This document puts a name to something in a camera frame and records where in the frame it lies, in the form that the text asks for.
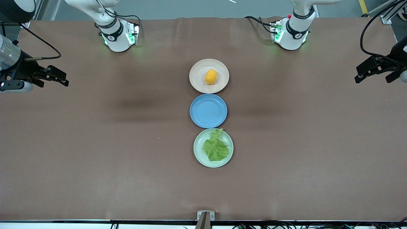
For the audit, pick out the brown table cover sheet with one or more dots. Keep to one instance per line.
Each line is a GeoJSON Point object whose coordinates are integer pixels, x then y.
{"type": "Point", "coordinates": [95, 152]}

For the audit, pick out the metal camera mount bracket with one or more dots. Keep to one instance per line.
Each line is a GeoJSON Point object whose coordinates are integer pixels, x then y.
{"type": "Point", "coordinates": [205, 218]}

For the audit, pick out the green lettuce leaf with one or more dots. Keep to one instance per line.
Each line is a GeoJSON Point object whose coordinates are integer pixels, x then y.
{"type": "Point", "coordinates": [216, 149]}

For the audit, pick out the cream white plate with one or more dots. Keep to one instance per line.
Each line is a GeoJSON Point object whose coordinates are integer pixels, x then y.
{"type": "Point", "coordinates": [197, 76]}

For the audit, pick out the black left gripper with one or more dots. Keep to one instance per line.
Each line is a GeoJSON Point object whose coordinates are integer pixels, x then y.
{"type": "Point", "coordinates": [393, 60]}

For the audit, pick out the aluminium frame profile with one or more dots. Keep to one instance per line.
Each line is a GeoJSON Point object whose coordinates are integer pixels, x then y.
{"type": "Point", "coordinates": [386, 11]}
{"type": "Point", "coordinates": [39, 8]}

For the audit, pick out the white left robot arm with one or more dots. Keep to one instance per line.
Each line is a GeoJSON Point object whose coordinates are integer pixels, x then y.
{"type": "Point", "coordinates": [294, 36]}

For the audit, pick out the yellow lemon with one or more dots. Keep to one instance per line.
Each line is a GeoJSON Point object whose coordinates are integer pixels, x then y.
{"type": "Point", "coordinates": [210, 77]}

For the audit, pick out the yellow floor tape strip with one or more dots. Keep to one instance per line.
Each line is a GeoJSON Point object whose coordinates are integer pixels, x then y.
{"type": "Point", "coordinates": [363, 7]}

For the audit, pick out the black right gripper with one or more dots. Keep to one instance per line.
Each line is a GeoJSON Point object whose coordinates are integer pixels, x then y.
{"type": "Point", "coordinates": [24, 70]}

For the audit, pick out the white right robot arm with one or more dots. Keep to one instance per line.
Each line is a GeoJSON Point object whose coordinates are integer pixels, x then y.
{"type": "Point", "coordinates": [116, 39]}

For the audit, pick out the pale green plate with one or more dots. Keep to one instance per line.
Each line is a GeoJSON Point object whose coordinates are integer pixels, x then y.
{"type": "Point", "coordinates": [198, 149]}

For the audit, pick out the blue plate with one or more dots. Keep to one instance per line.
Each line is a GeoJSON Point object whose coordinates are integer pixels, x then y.
{"type": "Point", "coordinates": [208, 111]}

